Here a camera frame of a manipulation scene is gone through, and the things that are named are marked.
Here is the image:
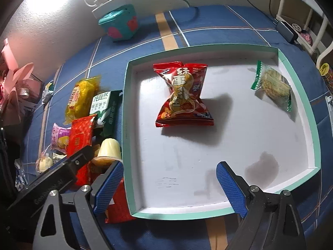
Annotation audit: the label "pink and purple snack packet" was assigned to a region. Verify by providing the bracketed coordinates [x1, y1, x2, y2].
[50, 123, 72, 155]

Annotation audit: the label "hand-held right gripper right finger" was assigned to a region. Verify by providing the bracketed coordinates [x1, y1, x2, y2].
[216, 161, 307, 250]

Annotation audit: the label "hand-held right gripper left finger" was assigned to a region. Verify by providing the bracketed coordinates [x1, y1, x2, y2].
[32, 161, 124, 250]

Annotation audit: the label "green and white snack packet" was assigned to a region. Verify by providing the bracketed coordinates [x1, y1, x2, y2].
[89, 90, 123, 138]

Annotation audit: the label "clear bread packet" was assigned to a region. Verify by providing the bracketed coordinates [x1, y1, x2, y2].
[36, 153, 55, 175]

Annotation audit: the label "yellow snack packet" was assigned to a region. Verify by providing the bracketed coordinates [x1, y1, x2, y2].
[64, 76, 101, 125]

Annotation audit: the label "black charger adapter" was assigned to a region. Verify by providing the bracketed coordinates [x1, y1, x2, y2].
[275, 20, 300, 45]

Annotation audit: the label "small silver green packet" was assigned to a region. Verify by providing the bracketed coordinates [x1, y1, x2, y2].
[41, 81, 55, 104]

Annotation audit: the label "red peanut snack packet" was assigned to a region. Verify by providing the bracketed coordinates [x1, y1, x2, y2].
[153, 62, 214, 128]

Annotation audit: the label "pink gift box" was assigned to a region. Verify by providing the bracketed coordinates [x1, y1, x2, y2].
[0, 39, 45, 125]

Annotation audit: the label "white plastic rack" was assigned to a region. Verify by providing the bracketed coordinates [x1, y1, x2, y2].
[271, 0, 333, 56]

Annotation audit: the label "teal cube box red patches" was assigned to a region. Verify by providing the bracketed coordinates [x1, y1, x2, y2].
[98, 4, 138, 42]

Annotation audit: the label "blue plaid bedsheet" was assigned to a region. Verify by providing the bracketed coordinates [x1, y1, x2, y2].
[16, 5, 333, 250]

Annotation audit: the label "colourful patterned cylinder tin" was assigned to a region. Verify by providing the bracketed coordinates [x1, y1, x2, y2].
[319, 62, 333, 84]

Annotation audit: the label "white phone holder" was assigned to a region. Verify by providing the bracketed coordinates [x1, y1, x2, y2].
[325, 95, 333, 125]

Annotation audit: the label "clear green-edged cracker packet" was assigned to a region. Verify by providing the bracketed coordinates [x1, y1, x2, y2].
[250, 60, 292, 112]

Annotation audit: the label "white tray with teal rim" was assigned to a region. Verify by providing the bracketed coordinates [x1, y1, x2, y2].
[122, 45, 321, 220]

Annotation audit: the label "plain red snack packet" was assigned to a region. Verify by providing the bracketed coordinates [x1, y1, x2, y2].
[105, 178, 136, 224]

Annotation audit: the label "blue and white packet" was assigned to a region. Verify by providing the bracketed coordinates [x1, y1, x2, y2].
[14, 158, 29, 191]

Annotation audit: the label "pink item in rack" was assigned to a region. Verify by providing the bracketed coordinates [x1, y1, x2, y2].
[299, 31, 313, 45]

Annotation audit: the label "yellow pudding cup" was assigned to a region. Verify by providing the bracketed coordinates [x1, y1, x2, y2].
[91, 138, 123, 168]

